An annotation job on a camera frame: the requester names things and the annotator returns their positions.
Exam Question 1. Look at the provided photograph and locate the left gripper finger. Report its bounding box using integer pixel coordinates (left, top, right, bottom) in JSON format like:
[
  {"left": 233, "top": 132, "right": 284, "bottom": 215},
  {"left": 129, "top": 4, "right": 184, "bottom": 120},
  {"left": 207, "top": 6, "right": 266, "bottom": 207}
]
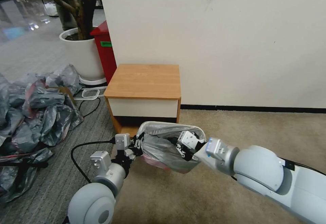
[
  {"left": 129, "top": 146, "right": 145, "bottom": 160},
  {"left": 131, "top": 132, "right": 146, "bottom": 149}
]

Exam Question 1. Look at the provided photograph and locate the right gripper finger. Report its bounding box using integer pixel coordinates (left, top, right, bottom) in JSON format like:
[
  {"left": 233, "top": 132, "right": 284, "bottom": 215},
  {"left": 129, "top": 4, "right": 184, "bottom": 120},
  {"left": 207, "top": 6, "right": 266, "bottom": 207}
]
[
  {"left": 175, "top": 143, "right": 186, "bottom": 159},
  {"left": 194, "top": 132, "right": 207, "bottom": 144}
]

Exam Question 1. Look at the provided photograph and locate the grey garbage bag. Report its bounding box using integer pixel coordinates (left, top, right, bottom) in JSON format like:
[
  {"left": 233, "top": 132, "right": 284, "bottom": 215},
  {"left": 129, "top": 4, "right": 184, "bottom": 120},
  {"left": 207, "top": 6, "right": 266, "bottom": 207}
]
[{"left": 137, "top": 122, "right": 207, "bottom": 174}]

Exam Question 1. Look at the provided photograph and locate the small white trash can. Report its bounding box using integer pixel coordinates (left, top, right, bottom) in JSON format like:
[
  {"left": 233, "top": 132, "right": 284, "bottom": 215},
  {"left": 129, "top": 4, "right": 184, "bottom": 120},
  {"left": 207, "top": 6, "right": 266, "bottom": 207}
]
[{"left": 136, "top": 121, "right": 207, "bottom": 174}]

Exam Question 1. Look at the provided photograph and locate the pile of grey garbage bags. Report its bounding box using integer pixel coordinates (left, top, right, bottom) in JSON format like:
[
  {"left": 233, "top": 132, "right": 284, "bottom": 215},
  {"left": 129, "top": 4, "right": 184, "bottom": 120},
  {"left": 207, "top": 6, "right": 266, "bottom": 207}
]
[{"left": 0, "top": 63, "right": 85, "bottom": 204}]

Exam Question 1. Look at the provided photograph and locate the wooden nightstand with white drawer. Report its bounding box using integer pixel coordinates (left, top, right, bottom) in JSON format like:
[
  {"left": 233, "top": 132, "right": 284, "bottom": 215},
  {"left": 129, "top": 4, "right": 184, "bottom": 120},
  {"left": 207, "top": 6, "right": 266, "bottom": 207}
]
[{"left": 104, "top": 64, "right": 182, "bottom": 136}]

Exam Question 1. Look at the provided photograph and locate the white plant pot saucer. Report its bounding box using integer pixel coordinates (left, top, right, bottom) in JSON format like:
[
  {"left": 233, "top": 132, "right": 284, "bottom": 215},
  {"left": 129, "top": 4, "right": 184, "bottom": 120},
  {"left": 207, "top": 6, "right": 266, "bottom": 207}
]
[{"left": 78, "top": 75, "right": 107, "bottom": 86}]

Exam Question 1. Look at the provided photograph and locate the red bin with green label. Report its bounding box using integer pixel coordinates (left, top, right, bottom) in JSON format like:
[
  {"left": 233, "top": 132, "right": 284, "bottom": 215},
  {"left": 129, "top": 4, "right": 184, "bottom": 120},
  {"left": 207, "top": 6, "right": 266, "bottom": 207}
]
[{"left": 89, "top": 20, "right": 117, "bottom": 85}]

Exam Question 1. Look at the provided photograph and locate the large white plant pot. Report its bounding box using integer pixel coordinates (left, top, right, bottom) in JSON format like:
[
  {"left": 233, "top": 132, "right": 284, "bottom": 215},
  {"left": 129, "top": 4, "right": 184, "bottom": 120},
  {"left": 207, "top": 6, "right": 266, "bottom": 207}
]
[{"left": 59, "top": 27, "right": 107, "bottom": 80}]

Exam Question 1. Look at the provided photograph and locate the dark grey plant pot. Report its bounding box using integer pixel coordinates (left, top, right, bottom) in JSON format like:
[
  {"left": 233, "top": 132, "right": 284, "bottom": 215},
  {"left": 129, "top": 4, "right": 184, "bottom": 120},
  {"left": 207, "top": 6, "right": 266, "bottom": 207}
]
[{"left": 56, "top": 3, "right": 78, "bottom": 31}]

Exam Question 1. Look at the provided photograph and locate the brown indoor tree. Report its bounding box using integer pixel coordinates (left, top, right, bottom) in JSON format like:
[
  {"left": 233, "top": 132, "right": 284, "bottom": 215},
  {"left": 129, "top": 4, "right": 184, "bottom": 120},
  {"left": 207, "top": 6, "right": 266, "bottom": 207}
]
[{"left": 24, "top": 0, "right": 101, "bottom": 41}]

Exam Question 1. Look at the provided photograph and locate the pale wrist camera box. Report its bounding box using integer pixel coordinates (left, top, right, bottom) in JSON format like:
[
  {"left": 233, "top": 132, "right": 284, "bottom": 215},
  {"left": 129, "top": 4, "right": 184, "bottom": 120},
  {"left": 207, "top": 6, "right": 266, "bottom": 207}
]
[
  {"left": 115, "top": 133, "right": 131, "bottom": 150},
  {"left": 177, "top": 130, "right": 201, "bottom": 150}
]

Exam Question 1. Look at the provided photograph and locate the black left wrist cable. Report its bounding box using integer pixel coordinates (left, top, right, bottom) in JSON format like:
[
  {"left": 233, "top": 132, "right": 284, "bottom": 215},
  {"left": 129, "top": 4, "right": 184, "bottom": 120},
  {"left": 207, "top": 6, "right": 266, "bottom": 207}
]
[{"left": 71, "top": 138, "right": 116, "bottom": 184}]

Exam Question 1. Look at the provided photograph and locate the black floor cable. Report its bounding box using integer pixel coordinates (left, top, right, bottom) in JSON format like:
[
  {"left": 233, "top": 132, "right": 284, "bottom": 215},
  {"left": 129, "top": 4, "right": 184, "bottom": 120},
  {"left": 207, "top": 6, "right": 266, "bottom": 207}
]
[{"left": 75, "top": 97, "right": 101, "bottom": 119}]

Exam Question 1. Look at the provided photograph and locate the white cable loop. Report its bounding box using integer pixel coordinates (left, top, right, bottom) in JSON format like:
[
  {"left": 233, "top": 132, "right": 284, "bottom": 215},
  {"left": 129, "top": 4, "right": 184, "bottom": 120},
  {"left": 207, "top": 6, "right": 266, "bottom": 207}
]
[{"left": 74, "top": 86, "right": 107, "bottom": 101}]

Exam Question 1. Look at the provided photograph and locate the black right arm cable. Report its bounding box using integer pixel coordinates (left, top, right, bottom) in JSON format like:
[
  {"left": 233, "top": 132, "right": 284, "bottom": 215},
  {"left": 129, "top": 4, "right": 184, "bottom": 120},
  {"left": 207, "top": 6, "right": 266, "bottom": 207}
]
[{"left": 230, "top": 162, "right": 326, "bottom": 182}]

